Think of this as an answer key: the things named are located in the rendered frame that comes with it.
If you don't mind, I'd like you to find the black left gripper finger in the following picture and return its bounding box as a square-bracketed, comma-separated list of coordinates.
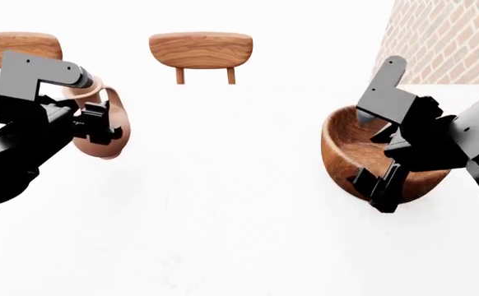
[81, 100, 111, 122]
[73, 117, 124, 146]

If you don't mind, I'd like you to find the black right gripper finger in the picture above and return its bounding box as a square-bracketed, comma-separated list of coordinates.
[346, 162, 410, 215]
[370, 122, 402, 145]

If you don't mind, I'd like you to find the terracotta jug with handle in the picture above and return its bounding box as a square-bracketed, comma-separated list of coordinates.
[61, 73, 133, 160]

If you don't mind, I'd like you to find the brown wooden bowl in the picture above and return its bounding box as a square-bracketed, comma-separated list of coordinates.
[320, 104, 451, 205]

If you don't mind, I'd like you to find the wooden chair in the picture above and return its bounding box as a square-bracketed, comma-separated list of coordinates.
[0, 30, 64, 69]
[148, 30, 254, 86]

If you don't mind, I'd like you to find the grey right gripper camera mount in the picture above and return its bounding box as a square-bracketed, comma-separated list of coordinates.
[355, 54, 418, 126]

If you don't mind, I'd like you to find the grey gripper camera mount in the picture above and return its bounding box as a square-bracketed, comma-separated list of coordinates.
[355, 54, 418, 126]
[0, 49, 95, 102]

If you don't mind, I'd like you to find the grey left gripper camera mount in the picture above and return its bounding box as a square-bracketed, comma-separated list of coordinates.
[0, 49, 95, 102]

